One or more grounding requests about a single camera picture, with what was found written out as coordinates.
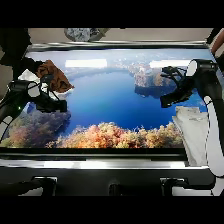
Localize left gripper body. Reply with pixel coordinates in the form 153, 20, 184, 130
33, 94, 69, 114

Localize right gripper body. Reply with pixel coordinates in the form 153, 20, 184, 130
159, 86, 195, 109

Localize brown garment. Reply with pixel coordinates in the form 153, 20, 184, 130
35, 59, 76, 94

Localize beige garment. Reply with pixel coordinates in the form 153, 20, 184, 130
171, 105, 210, 168

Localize person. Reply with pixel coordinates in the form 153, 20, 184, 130
205, 28, 224, 68

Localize grey mottled garment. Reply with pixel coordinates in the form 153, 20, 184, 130
63, 28, 110, 43

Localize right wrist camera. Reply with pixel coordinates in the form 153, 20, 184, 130
161, 65, 188, 88

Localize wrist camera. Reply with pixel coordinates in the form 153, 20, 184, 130
161, 65, 188, 88
39, 73, 56, 95

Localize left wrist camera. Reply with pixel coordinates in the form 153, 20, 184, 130
39, 73, 56, 95

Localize silver frame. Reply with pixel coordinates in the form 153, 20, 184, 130
0, 39, 224, 197

